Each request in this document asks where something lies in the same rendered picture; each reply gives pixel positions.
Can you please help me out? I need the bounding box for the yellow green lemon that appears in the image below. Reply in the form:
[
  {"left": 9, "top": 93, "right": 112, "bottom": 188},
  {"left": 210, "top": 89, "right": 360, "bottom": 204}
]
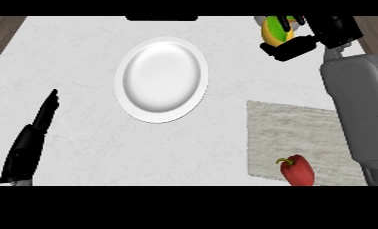
[{"left": 260, "top": 15, "right": 298, "bottom": 48}]

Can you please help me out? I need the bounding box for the red bell pepper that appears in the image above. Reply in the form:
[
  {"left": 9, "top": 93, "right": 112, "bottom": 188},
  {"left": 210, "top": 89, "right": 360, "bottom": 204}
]
[{"left": 275, "top": 154, "right": 316, "bottom": 187}]

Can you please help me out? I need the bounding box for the beige placemat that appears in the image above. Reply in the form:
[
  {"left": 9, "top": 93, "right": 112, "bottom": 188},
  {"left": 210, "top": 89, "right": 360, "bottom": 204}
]
[{"left": 245, "top": 99, "right": 369, "bottom": 187}]

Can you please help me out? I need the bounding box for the white oval plate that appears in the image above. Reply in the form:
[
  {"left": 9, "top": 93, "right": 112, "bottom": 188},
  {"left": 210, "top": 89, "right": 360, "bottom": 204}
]
[{"left": 114, "top": 36, "right": 210, "bottom": 124}]

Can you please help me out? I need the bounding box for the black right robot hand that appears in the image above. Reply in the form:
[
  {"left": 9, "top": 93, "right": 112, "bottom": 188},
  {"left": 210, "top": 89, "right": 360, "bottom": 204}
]
[{"left": 259, "top": 15, "right": 365, "bottom": 63}]

